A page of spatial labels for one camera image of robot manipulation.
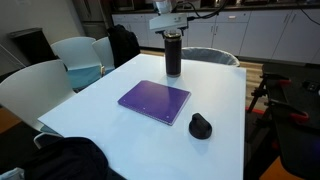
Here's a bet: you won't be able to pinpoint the dark purple metal bottle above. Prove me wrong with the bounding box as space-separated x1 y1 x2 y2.
163 29 183 79

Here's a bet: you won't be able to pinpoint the trash bin with white liner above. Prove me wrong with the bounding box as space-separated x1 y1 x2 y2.
180 46 241 68

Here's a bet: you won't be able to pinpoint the black jacket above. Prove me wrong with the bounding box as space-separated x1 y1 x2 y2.
106 23 142 70

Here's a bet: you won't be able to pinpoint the teal seat chair holding jacket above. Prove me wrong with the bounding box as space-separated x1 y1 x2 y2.
91 36 116 76

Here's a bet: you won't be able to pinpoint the purple spiral notebook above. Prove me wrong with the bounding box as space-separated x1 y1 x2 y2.
117 79 192 127

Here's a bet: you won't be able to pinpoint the stainless steel refrigerator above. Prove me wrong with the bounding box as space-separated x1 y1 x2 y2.
72 0 111 40

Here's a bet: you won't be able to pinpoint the white kitchen cabinets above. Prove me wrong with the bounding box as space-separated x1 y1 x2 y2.
111 9 320 65

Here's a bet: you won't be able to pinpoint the teal seat white back chair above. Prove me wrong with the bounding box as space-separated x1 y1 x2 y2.
50 36 103 92

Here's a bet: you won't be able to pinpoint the small black control box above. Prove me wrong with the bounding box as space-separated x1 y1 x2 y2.
301 79 320 93

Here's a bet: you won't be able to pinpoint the all white plastic chair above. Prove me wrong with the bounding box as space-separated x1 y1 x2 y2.
0 59 77 150

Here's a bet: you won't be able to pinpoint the black backpack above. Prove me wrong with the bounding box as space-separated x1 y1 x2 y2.
22 136 110 180

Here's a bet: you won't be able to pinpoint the white chair under backpack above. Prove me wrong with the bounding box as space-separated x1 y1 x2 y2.
0 167 26 180

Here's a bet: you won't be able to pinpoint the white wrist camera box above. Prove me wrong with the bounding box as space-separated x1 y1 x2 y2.
148 13 189 34

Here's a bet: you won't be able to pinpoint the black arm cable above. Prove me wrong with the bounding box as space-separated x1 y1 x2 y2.
171 0 232 22

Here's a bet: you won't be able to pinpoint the red handled black clamp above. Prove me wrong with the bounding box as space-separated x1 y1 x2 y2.
261 73 293 89
268 99 310 124
245 105 268 116

